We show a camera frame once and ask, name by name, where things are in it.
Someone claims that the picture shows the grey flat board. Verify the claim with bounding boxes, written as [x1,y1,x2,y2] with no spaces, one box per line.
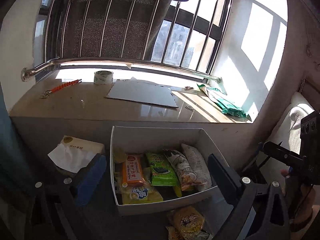
[106,80,178,108]

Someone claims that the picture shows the tape roll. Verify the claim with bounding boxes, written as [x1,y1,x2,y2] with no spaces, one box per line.
[94,70,113,85]

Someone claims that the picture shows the yellow noodle snack bag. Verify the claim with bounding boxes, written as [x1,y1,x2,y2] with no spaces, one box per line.
[167,206,205,239]

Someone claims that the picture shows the steel window rail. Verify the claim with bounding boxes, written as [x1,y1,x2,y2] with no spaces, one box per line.
[21,57,222,83]

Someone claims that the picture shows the tall white noodle snack bag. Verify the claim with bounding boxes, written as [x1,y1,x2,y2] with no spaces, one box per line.
[181,144,212,191]

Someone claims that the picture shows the teal curtain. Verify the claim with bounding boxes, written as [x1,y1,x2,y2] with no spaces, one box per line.
[1,93,33,211]

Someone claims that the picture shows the person's right hand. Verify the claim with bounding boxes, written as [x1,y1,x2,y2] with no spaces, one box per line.
[280,168,316,232]

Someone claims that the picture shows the green plastic bag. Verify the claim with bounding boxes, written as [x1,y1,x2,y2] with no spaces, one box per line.
[197,84,252,121]

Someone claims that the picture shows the orange cracker pack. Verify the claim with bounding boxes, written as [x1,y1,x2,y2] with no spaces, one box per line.
[121,155,147,188]

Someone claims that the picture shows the white orange cartoon snack bag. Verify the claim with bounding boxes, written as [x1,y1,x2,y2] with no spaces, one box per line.
[163,150,198,191]

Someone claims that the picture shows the white cardboard box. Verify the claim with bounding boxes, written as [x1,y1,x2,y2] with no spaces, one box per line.
[110,126,229,216]

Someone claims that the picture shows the tissue pack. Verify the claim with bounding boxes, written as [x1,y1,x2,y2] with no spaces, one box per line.
[48,135,105,176]

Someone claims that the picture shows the orange handled tool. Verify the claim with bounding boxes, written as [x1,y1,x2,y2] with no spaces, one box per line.
[40,79,82,99]

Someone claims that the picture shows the green seaweed snack pack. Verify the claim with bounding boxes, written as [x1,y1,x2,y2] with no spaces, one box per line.
[146,153,180,186]

